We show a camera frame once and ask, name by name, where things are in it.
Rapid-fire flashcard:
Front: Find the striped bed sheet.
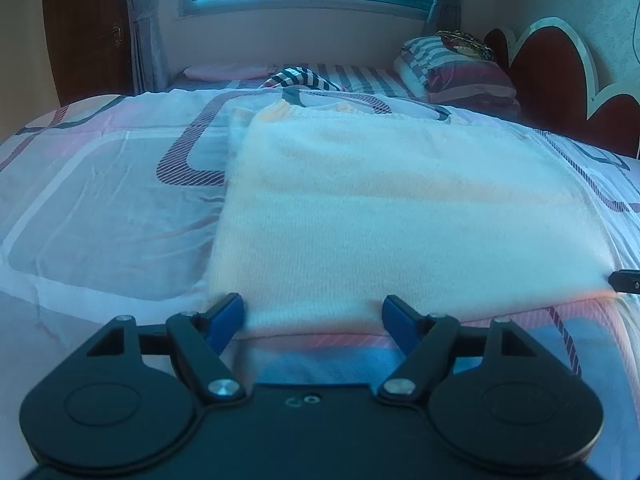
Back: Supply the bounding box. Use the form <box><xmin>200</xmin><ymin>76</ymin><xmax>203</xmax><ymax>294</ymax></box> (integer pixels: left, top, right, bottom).
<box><xmin>168</xmin><ymin>63</ymin><xmax>416</xmax><ymax>99</ymax></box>

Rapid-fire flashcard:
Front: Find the pink flat pillow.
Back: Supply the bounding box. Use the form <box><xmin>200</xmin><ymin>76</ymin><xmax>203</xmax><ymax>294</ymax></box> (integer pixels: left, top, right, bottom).
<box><xmin>183</xmin><ymin>62</ymin><xmax>279</xmax><ymax>82</ymax></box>

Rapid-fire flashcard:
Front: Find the cream knit sweater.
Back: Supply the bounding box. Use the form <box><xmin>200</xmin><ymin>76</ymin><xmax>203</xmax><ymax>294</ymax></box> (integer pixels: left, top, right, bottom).
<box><xmin>206</xmin><ymin>101</ymin><xmax>620</xmax><ymax>336</ymax></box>

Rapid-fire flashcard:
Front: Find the dark wooden door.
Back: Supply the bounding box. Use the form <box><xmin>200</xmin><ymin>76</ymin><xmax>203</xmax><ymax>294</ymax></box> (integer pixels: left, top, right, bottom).
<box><xmin>42</xmin><ymin>0</ymin><xmax>134</xmax><ymax>105</ymax></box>

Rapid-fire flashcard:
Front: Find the grey left curtain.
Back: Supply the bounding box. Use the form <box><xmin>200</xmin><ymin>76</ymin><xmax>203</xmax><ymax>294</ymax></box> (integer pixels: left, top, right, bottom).
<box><xmin>126</xmin><ymin>0</ymin><xmax>170</xmax><ymax>94</ymax></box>

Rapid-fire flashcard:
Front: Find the red black striped garment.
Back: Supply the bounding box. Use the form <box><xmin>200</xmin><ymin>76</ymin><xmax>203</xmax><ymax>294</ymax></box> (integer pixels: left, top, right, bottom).
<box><xmin>260</xmin><ymin>66</ymin><xmax>345</xmax><ymax>92</ymax></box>

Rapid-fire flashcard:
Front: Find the gold patterned bag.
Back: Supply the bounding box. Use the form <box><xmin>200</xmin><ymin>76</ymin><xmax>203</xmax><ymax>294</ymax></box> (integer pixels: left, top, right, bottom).
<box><xmin>436</xmin><ymin>30</ymin><xmax>497</xmax><ymax>62</ymax></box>

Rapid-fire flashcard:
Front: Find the patterned pastel bed quilt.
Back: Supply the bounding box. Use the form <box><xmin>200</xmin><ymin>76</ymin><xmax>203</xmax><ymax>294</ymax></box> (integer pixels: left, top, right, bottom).
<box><xmin>1</xmin><ymin>89</ymin><xmax>639</xmax><ymax>479</ymax></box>

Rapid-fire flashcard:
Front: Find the striped folded pillow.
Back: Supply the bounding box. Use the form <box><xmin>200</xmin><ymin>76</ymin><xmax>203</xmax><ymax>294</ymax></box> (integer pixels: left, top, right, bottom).
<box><xmin>394</xmin><ymin>34</ymin><xmax>520</xmax><ymax>115</ymax></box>

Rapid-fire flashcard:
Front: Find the red white heart headboard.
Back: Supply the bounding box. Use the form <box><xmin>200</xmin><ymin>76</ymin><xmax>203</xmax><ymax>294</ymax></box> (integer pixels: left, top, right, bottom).
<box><xmin>485</xmin><ymin>18</ymin><xmax>639</xmax><ymax>157</ymax></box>

